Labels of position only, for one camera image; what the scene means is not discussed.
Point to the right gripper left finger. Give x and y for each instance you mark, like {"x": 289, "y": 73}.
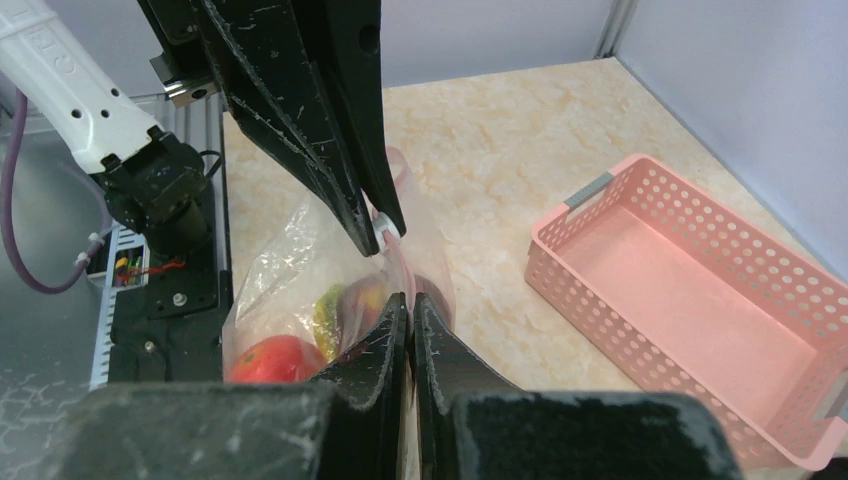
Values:
{"x": 344, "y": 423}

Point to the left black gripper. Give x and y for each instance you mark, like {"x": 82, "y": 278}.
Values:
{"x": 302, "y": 79}

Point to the yellow banana bunch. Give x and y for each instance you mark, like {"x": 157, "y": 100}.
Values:
{"x": 327, "y": 329}

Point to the clear zip top bag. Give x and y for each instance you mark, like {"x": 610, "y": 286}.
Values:
{"x": 312, "y": 252}

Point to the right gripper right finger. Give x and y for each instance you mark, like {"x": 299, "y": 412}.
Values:
{"x": 475, "y": 424}

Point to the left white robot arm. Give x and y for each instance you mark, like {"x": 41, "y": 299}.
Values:
{"x": 152, "y": 181}

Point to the pink plastic basket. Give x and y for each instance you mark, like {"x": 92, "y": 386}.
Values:
{"x": 684, "y": 295}

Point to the red apple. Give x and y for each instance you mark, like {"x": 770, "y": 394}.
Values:
{"x": 277, "y": 359}

